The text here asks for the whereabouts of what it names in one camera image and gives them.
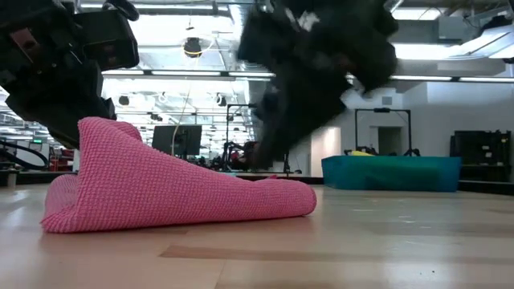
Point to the yellow microfiber towel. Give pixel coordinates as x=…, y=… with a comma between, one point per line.
x=361, y=153

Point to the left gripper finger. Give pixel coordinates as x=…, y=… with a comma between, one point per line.
x=52, y=108

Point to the person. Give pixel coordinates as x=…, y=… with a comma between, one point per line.
x=245, y=154

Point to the blue plastic bin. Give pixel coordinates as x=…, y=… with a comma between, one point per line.
x=393, y=172

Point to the black background robot arm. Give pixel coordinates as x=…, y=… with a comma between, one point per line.
x=409, y=152

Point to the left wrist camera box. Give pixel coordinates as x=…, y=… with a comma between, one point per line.
x=108, y=40

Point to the pink microfiber towel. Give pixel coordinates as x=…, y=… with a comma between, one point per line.
x=160, y=188

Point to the black ceiling camera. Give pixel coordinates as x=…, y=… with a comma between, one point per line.
x=192, y=46

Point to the black shelf unit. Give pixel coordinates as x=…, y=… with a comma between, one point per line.
x=482, y=156

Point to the black metal rig frame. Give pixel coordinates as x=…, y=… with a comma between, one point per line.
x=381, y=110

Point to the long light bar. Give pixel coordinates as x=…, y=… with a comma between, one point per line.
x=180, y=73

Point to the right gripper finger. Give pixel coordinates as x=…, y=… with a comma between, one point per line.
x=297, y=108

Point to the black background monitor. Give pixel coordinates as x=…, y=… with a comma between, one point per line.
x=176, y=140

